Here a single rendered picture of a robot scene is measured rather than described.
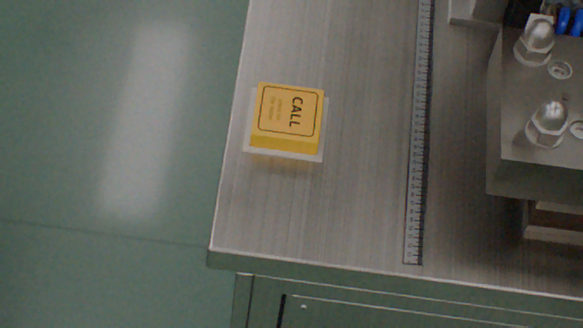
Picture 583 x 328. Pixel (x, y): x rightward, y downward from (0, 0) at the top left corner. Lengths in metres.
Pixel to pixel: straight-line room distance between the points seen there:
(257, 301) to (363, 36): 0.32
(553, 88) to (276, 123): 0.28
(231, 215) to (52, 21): 1.40
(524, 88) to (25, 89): 1.43
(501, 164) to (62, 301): 1.20
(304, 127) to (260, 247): 0.14
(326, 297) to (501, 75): 0.28
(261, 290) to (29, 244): 1.05
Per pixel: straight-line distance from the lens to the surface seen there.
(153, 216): 2.21
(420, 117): 1.25
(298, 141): 1.18
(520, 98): 1.12
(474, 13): 1.34
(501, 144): 1.09
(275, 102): 1.21
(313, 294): 1.19
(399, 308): 1.20
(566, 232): 1.20
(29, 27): 2.49
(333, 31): 1.31
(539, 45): 1.13
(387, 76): 1.28
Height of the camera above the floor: 1.88
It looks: 55 degrees down
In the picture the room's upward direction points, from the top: 9 degrees clockwise
